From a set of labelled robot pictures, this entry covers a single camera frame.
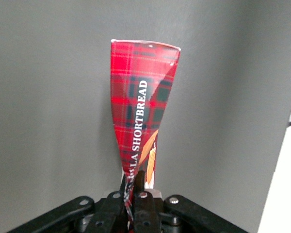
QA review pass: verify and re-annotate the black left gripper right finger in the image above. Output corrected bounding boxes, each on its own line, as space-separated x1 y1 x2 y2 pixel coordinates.
132 170 248 233

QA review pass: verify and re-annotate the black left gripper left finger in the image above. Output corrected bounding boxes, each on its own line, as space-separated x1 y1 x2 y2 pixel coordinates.
7 174 131 233

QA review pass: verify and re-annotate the red tartan shortbread cookie box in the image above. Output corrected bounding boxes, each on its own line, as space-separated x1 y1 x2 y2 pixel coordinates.
110 38 182 225

